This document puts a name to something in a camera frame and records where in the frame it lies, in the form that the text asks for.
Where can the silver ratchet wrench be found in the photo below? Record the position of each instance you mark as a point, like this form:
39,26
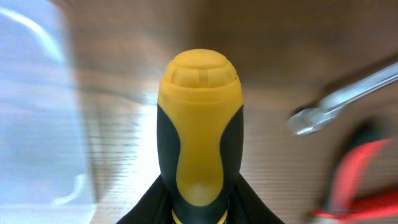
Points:
328,108

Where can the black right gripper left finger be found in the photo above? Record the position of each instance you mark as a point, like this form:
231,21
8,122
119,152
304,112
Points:
154,207

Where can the clear plastic container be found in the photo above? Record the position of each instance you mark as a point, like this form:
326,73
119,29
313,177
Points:
45,169

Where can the red handled pliers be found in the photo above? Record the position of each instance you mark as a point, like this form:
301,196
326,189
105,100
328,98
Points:
341,206

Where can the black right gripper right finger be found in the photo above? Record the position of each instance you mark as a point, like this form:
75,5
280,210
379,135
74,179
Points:
245,206

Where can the yellow black stubby screwdriver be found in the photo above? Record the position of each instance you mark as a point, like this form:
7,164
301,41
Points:
200,134

